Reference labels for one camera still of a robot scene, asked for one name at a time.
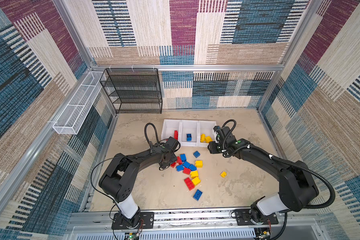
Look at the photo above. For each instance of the white three-compartment bin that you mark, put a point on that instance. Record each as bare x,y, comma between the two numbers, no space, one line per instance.
194,127

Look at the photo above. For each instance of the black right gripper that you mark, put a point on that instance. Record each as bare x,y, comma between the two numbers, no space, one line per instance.
212,149

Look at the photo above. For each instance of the dark blue brick top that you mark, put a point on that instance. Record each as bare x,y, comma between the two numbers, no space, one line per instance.
189,137

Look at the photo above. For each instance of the white wire mesh basket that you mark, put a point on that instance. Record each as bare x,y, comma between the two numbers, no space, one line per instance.
74,114

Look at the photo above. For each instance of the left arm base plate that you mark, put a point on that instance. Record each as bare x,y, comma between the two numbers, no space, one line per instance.
144,219

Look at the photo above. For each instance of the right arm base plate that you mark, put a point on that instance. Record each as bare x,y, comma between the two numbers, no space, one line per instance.
248,217

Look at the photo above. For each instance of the aluminium front rail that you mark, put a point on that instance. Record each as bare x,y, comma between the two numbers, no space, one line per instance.
181,219

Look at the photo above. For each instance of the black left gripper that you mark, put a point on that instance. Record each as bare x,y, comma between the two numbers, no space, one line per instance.
174,158

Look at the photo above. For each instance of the black wire shelf rack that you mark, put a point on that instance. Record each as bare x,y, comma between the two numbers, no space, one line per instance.
133,90

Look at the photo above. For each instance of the blue brick bottom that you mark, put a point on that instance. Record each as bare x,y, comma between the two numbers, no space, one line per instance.
197,195

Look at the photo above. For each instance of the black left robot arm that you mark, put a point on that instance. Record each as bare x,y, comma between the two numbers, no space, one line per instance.
118,180

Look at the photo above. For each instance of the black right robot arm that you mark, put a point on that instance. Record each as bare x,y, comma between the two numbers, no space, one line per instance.
297,187

